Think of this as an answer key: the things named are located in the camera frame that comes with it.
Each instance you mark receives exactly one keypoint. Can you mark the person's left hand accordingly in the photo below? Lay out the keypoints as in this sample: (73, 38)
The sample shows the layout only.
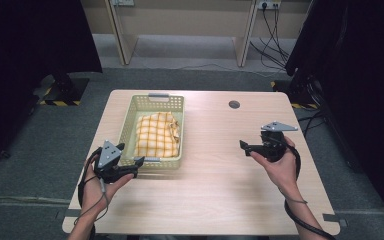
(95, 195)

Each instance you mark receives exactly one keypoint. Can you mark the yellow checked cloth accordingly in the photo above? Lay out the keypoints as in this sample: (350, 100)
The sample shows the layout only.
(156, 136)

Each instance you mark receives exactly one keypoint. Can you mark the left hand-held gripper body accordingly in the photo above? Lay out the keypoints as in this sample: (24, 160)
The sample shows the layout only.
(108, 156)

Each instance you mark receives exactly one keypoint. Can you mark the white power strip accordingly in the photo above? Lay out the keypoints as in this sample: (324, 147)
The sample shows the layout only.
(123, 2)

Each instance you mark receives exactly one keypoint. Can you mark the light wooden desk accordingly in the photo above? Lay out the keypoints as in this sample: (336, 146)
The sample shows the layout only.
(186, 23)

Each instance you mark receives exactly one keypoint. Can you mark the stand base with striped tape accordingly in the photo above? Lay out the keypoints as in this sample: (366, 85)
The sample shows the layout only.
(66, 95)
(305, 101)

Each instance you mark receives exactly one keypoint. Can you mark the pale green perforated basket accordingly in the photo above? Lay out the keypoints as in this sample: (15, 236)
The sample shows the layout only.
(128, 123)

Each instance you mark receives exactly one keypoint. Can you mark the dark table foot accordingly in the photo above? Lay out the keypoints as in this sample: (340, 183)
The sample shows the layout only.
(67, 213)
(335, 219)

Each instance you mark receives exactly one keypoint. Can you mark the black curtain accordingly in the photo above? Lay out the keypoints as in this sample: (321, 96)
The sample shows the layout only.
(20, 66)
(363, 83)

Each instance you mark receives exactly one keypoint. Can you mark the person's right hand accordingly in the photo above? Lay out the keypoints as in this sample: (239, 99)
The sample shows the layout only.
(285, 175)

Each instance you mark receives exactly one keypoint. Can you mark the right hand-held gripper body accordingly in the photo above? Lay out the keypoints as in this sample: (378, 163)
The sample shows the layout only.
(273, 146)

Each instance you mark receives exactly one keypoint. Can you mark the power strip with plugs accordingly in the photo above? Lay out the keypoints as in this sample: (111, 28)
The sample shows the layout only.
(270, 4)

